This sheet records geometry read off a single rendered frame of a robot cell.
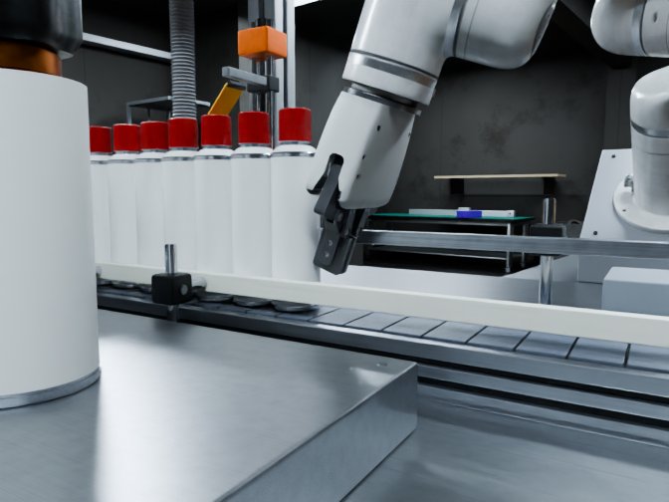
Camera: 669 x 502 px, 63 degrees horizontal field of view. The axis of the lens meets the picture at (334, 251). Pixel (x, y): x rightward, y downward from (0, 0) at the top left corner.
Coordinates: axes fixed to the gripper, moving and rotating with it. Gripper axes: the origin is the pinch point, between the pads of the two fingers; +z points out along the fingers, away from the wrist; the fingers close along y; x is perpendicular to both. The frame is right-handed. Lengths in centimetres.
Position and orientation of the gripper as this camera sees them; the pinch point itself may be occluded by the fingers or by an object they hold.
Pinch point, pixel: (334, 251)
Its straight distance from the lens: 55.3
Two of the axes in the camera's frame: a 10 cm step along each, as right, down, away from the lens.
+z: -2.9, 9.2, 2.7
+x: 8.1, 3.9, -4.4
